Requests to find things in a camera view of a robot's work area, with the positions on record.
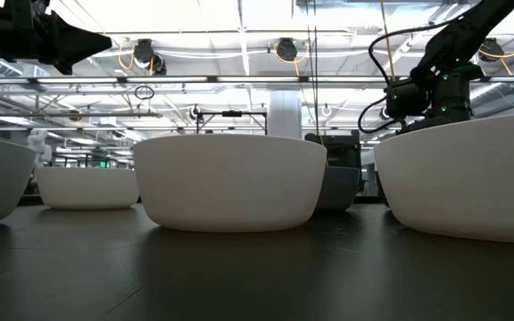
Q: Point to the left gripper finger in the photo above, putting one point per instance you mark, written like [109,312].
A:
[78,40]

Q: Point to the white bowl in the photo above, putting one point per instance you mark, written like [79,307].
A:
[229,183]
[87,189]
[466,178]

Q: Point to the dark grey bowl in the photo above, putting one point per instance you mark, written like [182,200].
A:
[339,189]

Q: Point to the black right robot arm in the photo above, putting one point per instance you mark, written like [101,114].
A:
[466,38]

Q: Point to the white robot figure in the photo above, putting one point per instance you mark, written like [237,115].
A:
[38,140]

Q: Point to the white building column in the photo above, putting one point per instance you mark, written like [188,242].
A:
[284,113]

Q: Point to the horizontal light strip rail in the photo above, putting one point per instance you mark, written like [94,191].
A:
[168,79]

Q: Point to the black camera rig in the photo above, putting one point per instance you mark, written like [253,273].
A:
[232,113]

